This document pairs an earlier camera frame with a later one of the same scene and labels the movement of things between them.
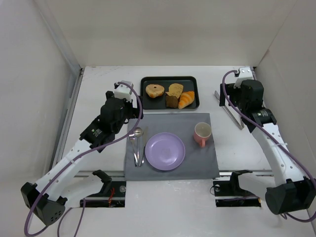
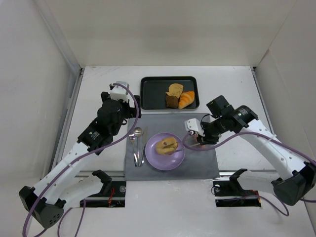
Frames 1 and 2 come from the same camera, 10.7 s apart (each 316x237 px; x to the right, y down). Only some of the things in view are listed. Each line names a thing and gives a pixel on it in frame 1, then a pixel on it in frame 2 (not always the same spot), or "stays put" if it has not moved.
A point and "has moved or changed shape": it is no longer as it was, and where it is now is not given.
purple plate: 165,151 stays put
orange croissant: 185,98 stays put
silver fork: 132,138 stays put
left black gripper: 135,111 stays put
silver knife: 145,140 stays put
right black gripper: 224,94 -> 206,138
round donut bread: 154,90 -> 166,146
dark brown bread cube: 172,101 stays put
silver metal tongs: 234,113 has moved or changed shape
